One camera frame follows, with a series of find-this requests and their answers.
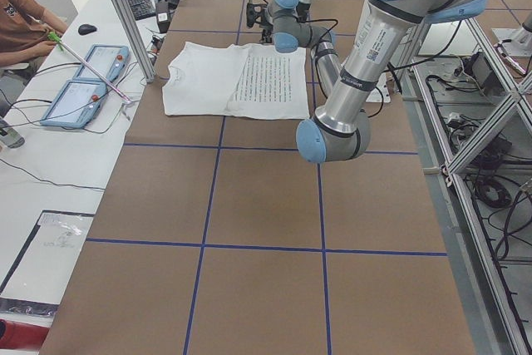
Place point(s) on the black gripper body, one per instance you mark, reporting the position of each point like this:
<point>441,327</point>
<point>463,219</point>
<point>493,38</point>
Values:
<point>267,33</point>

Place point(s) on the lower blue teach pendant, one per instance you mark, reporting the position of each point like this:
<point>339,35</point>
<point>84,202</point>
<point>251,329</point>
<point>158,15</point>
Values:
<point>75,105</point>

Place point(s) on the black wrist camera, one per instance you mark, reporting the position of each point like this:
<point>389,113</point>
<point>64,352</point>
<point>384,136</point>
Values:
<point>255,13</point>

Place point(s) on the person in brown shirt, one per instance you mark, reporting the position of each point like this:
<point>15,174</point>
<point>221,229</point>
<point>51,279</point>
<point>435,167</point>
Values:
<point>25,25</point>

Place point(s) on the metal rod with green tip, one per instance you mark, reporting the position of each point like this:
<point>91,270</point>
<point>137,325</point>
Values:
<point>54,37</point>

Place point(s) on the aluminium frame post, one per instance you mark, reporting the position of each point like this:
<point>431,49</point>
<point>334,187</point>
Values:
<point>128,22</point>

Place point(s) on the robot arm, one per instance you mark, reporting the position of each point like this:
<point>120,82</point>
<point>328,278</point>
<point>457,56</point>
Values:
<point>339,129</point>
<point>287,24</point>

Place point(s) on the aluminium extrusion frame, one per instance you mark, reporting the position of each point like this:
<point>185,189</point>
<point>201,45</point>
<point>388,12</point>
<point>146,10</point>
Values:
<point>472,113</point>

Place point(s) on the upper blue teach pendant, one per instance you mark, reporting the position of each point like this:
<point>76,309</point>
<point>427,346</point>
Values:
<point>108,60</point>

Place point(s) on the black keyboard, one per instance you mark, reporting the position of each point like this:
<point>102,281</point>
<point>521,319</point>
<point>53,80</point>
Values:
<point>142,9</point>

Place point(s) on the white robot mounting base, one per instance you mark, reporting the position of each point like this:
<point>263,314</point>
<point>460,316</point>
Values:
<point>380,93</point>

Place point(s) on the black computer mouse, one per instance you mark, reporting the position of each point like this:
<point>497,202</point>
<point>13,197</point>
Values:
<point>85,29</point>

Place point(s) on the white long-sleeve printed shirt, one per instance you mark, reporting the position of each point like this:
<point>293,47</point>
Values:
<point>252,80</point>

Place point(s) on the clear plastic document sleeve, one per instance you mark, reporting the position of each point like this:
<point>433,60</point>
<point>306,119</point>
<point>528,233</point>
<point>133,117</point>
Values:
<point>35,283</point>

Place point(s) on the blue teach pendant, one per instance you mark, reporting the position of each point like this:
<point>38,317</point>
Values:
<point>108,60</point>
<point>75,105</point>

